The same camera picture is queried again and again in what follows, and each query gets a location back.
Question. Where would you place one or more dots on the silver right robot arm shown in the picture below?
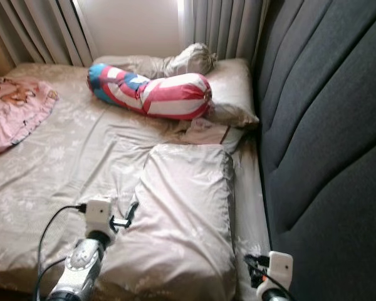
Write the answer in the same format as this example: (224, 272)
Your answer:
(274, 296)

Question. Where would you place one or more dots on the knotted beige cloth bundle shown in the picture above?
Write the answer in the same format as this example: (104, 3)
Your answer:
(191, 60)

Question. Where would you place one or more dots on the dark grey padded headboard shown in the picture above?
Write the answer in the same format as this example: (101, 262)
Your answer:
(326, 125)

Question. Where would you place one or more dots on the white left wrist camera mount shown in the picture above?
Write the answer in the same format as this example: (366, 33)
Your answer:
(99, 215)

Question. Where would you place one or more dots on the grey pleated curtain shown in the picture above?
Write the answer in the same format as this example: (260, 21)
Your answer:
(225, 25)
(41, 31)

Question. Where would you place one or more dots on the red white blue striped bolster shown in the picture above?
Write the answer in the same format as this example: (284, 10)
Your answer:
(166, 97)

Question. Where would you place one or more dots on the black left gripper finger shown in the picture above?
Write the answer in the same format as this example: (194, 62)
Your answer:
(133, 210)

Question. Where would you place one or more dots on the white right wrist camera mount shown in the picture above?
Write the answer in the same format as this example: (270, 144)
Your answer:
(280, 271)

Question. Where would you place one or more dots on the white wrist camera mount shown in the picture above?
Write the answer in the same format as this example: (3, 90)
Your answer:
(99, 215)
(280, 271)

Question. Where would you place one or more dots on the pink cartoon print blanket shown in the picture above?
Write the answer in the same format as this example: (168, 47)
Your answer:
(15, 116)

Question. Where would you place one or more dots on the small beige folded cloth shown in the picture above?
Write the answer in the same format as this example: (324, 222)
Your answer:
(210, 133)

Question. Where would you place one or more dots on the pale floral pillow pink trim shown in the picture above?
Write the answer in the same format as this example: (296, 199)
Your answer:
(178, 219)

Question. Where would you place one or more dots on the flat beige floral pillow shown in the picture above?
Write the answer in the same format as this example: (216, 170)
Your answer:
(232, 94)

